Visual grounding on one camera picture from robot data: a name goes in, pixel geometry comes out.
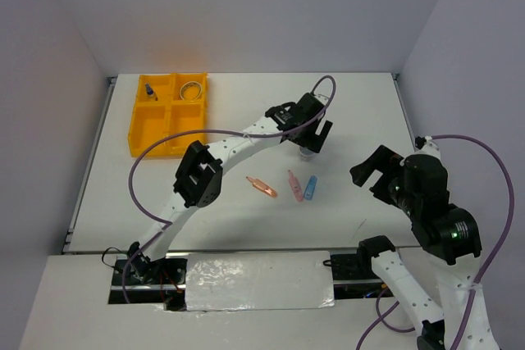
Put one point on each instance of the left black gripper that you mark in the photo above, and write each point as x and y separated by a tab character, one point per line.
314	142

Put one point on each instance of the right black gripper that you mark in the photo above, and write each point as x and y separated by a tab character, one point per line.
385	159

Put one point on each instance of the clear round pin jar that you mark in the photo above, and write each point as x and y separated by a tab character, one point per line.
305	154

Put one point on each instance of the beige masking tape roll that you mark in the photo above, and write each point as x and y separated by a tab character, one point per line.
191	91

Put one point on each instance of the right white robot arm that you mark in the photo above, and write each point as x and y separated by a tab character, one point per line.
418	186

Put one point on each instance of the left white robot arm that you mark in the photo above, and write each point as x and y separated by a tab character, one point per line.
200	172

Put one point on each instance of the yellow four-compartment tray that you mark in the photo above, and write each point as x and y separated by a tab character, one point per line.
152	121

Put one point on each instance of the small purple-capped glue bottle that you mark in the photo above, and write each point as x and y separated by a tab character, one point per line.
151	94

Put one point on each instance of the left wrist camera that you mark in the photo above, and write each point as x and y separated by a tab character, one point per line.
323	99

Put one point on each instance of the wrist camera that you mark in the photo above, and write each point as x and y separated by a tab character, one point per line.
323	99
425	145

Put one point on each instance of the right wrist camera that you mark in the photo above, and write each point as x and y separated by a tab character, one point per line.
425	145

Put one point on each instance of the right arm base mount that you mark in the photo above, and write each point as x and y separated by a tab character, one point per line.
351	279

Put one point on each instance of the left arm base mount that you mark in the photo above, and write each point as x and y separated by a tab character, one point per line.
163	285

